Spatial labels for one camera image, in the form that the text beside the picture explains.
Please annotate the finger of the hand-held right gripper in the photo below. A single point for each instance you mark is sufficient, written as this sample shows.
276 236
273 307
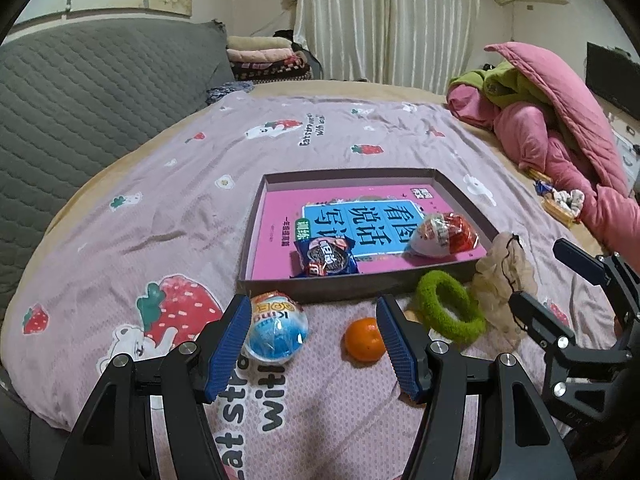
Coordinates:
575 257
537 322

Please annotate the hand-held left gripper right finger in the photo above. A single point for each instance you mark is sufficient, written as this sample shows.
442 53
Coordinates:
395 345

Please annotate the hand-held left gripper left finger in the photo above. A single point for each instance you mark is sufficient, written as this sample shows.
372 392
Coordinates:
230 345

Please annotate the orange tangerine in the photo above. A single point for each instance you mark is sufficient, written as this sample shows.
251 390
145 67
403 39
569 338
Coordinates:
362 340

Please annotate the blue and white surprise egg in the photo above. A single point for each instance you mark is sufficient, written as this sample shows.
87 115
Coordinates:
277 335

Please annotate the shallow grey cardboard box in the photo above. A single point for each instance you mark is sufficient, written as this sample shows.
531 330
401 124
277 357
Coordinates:
320 291

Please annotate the small wicker basket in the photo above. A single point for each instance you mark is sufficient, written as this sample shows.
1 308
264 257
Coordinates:
557 211

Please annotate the white floral scrunchie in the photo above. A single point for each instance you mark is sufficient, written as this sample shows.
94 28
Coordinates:
572 202

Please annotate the blue candy wrapper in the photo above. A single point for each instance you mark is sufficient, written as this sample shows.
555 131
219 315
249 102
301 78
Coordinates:
542 187

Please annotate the blue cookie packet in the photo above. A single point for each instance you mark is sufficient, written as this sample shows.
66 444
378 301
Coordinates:
325 257

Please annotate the red and white surprise egg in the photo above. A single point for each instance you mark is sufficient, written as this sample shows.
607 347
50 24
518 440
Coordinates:
440 235

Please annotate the pink and blue book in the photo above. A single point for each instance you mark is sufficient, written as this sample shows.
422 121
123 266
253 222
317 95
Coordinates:
280 230

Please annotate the pink quilt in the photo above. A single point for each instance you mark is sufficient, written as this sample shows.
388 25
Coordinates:
560 105

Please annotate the black television screen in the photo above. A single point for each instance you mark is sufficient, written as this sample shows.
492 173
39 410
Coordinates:
610 75

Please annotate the green garment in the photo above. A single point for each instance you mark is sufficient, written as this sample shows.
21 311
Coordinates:
492 80

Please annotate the blue grey knitted cloth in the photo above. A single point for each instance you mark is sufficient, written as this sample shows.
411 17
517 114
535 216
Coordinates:
227 91

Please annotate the dark patterned folded blanket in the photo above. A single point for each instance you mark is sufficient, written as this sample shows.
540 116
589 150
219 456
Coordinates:
280 71

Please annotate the grey quilted headboard cover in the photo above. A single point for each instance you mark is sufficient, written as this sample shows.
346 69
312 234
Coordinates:
75 110

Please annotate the pink folded blanket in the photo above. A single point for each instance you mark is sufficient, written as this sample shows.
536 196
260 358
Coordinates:
257 55

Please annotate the beige folded blanket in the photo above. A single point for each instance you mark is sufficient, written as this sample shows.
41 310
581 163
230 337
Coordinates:
255 41

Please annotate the white pleated curtain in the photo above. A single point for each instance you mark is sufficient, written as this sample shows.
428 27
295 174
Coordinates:
380 20

